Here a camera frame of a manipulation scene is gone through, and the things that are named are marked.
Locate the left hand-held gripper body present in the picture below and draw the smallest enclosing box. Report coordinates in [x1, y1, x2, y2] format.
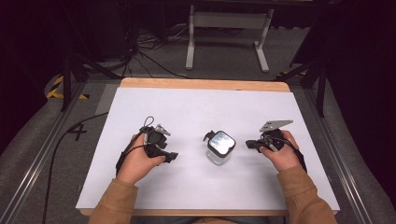
[139, 124, 172, 158]

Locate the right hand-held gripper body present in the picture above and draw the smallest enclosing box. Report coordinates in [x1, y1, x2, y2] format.
[260, 119, 294, 153]

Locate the clear square jar black lid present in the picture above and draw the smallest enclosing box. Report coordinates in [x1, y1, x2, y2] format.
[203, 130, 237, 166]

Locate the person's right hand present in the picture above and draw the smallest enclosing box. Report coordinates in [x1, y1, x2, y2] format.
[260, 130, 302, 173]

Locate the person's left hand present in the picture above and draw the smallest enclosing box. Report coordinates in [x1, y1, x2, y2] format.
[116, 133, 166, 186]

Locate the white table mat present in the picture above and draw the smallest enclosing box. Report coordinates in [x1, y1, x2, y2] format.
[76, 87, 341, 213]

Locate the black tripod stand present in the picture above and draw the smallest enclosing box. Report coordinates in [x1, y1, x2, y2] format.
[274, 58, 329, 119]
[60, 51, 123, 112]

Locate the yellow black floor tape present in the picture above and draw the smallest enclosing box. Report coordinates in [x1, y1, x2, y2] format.
[46, 75, 91, 101]

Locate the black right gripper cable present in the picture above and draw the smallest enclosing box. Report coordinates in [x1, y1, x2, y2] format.
[264, 133, 308, 174]

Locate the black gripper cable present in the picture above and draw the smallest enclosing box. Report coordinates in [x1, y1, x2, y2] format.
[115, 116, 156, 177]
[264, 133, 308, 174]

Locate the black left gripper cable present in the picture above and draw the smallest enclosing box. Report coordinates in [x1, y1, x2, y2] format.
[115, 116, 156, 177]

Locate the aluminium floor rail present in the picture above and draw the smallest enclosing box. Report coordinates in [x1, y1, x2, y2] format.
[0, 79, 89, 224]
[302, 88, 375, 224]

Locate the bundle of black floor cables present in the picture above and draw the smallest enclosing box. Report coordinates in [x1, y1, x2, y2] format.
[122, 22, 194, 79]

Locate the black floor cable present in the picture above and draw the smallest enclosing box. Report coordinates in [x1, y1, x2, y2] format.
[41, 111, 109, 224]

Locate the white metal table frame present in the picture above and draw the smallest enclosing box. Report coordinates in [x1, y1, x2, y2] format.
[185, 4, 276, 74]

